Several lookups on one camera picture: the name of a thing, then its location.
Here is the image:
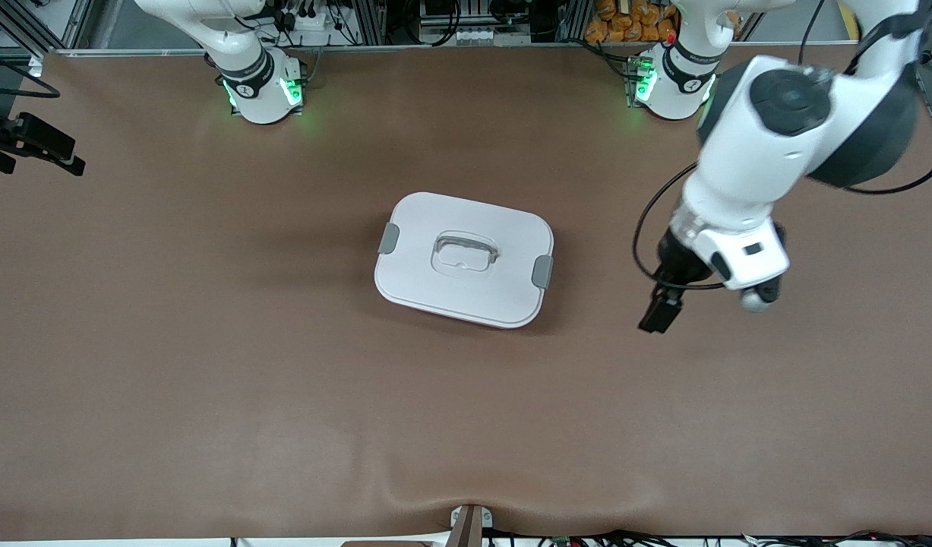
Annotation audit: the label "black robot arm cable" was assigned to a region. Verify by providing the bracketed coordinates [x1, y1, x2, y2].
[0, 48, 62, 100]
[633, 0, 932, 292]

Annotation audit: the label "brown table mat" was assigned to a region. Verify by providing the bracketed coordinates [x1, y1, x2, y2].
[0, 44, 932, 542]

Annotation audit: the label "white power strip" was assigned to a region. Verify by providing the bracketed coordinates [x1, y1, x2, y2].
[280, 6, 345, 35]

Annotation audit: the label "white terminal strip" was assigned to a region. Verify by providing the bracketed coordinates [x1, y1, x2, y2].
[449, 27, 506, 45]

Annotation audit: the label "aluminium frame profile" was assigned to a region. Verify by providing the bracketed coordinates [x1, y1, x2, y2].
[558, 0, 588, 43]
[0, 0, 94, 60]
[355, 0, 387, 46]

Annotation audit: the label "white box lid grey clips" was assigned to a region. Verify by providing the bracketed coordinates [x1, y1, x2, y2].
[374, 191, 555, 329]

